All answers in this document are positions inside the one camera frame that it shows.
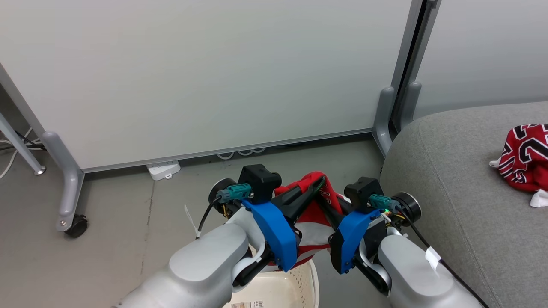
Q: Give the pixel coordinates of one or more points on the large white partition panel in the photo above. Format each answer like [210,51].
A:
[205,77]

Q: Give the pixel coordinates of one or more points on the grey partition leg with caster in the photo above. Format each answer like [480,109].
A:
[68,179]

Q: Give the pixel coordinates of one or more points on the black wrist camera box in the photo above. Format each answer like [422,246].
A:
[259,182]
[364,192]

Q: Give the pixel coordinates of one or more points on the grey metal table leg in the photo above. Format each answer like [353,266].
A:
[19,145]

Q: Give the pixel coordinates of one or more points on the red jersey with large numbers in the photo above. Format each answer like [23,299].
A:
[524,156]

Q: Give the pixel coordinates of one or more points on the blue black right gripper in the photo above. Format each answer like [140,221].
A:
[353,239]

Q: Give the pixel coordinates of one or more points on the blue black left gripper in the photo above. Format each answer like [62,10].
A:
[274,231]

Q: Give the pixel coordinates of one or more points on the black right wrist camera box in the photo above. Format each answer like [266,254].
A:
[364,192]

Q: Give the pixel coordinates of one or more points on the red garment with small lettering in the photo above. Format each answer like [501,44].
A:
[317,231]

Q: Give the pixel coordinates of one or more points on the white power strip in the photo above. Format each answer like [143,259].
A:
[162,170]

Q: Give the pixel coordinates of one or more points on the white plastic laundry basket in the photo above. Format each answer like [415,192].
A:
[282,291]

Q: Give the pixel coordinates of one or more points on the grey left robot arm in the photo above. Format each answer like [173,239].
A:
[205,265]

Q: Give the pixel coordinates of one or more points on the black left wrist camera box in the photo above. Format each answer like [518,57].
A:
[259,182]

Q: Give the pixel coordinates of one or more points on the black caster wheel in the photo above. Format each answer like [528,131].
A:
[77,226]

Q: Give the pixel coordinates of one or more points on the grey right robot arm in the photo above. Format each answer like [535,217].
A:
[411,273]

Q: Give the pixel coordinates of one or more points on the grey fabric sofa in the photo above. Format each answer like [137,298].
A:
[471,179]

